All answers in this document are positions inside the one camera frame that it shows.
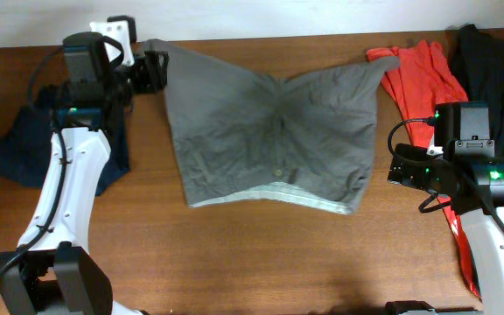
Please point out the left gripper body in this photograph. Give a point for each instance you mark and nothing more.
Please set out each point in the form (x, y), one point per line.
(148, 76)

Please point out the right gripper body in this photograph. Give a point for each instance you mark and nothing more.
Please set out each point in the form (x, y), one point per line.
(418, 169)

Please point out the grey shorts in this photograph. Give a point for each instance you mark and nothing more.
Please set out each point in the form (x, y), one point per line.
(240, 135)

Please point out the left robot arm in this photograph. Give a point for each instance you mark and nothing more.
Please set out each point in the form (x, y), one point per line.
(51, 270)

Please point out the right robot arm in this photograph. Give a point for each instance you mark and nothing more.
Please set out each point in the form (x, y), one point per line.
(460, 170)

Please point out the red orange garment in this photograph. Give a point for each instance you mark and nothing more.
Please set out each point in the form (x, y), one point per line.
(422, 81)

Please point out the black printed t-shirt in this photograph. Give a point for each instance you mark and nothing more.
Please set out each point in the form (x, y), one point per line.
(478, 65)

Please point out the folded navy blue garment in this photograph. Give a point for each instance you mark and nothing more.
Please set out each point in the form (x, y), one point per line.
(25, 150)

